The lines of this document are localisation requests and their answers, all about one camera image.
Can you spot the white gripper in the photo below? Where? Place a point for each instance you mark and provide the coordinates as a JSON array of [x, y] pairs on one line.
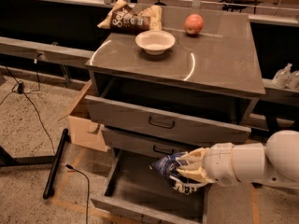
[[219, 162]]

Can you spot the blue chip bag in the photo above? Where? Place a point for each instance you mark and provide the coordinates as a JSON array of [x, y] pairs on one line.
[[168, 166]]

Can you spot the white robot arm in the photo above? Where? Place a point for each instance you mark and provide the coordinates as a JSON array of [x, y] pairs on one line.
[[273, 164]]

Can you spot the grey top drawer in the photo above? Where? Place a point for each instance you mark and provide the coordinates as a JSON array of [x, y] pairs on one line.
[[166, 113]]

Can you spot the grey drawer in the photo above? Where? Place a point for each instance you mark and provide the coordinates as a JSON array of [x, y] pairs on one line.
[[166, 113], [135, 191], [141, 144]]

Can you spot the grey middle drawer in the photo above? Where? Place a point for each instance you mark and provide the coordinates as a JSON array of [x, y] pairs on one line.
[[141, 144]]

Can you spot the grey bottom drawer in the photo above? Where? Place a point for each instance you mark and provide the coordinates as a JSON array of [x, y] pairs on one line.
[[135, 191]]

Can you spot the grey drawer cabinet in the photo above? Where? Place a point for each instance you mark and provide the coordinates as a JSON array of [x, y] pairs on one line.
[[221, 60]]

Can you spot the brown chip bag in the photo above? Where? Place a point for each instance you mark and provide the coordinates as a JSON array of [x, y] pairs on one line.
[[123, 18]]

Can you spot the cardboard box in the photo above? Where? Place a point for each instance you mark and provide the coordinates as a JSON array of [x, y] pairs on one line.
[[83, 132]]

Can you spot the clear pump bottle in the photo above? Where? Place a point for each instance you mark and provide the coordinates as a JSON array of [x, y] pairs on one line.
[[281, 77]]

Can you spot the white bowl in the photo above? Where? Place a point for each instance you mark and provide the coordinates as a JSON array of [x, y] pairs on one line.
[[155, 42]]

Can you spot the red apple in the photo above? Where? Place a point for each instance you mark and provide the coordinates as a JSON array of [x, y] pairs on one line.
[[193, 24]]

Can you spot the black table leg frame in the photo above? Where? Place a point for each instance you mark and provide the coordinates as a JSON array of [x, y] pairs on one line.
[[6, 160]]

